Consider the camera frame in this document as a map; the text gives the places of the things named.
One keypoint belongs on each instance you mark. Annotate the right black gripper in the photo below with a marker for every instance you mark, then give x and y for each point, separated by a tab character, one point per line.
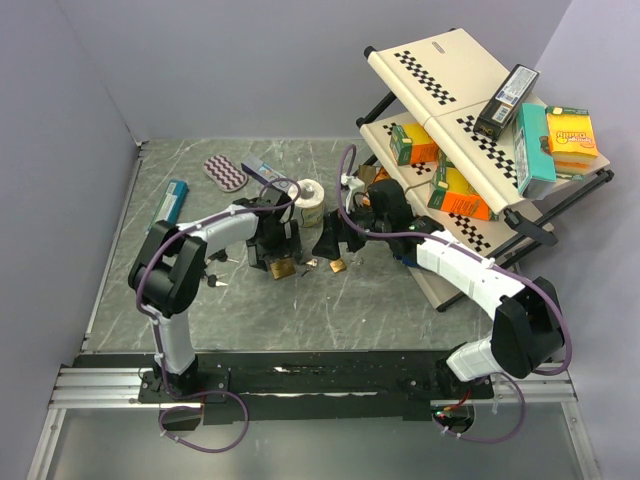
335	231

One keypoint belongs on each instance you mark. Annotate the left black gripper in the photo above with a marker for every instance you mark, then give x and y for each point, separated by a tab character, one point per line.
288	248

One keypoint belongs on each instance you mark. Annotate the small brass padlock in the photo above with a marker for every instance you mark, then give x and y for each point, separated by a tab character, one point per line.
337	265

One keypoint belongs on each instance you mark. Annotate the silver key pair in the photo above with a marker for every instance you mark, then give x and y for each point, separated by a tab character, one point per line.
309	266

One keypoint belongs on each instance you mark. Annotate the long shackle brass padlock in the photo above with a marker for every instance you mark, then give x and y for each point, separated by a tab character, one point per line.
282	268

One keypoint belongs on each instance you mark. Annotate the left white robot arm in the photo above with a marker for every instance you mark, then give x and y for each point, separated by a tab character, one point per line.
168	269

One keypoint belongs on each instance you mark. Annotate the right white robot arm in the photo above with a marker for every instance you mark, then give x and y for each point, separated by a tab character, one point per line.
527	321

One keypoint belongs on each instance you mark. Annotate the black padlock with keys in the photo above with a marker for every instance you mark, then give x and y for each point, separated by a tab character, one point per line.
219	256

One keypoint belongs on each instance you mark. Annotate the purple toothpaste box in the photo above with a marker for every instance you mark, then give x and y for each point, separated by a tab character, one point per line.
265	174

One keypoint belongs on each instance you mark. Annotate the pink striped oval sponge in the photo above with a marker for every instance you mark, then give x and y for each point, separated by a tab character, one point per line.
225	174

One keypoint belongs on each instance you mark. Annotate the blue chip bag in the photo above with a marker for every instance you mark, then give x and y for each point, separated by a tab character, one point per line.
405	260

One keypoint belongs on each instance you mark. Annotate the blue rectangular box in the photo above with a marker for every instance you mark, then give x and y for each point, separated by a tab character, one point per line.
171	203

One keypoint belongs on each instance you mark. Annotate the upper orange green box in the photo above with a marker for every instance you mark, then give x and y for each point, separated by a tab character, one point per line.
410	144

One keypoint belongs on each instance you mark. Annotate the orange green box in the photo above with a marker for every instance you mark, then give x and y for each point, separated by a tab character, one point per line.
410	144
452	193

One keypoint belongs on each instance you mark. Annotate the lower orange green box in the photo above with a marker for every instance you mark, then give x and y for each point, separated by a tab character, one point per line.
452	193

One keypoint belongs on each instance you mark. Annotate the beige checkered shelf rack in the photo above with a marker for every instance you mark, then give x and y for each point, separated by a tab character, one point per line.
442	83

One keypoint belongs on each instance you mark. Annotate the teal box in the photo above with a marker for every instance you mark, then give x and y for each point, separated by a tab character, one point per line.
535	167

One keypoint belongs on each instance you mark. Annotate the black rectangular box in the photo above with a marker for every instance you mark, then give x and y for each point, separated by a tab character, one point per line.
505	103

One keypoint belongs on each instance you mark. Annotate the orange sponge pack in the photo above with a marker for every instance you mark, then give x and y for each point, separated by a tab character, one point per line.
571	140

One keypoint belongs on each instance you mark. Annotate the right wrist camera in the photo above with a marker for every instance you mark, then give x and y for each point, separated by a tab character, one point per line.
349	186

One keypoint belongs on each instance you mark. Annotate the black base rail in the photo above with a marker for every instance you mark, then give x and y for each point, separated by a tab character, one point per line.
231	386

